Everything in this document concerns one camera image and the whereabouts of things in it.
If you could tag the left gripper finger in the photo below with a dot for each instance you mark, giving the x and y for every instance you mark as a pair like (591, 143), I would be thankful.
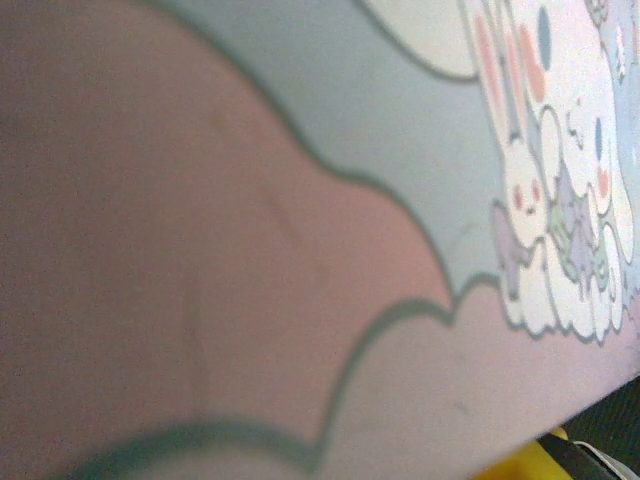
(535, 460)

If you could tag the cartoon dog tin box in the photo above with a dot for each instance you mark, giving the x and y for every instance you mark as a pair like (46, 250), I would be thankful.
(300, 250)

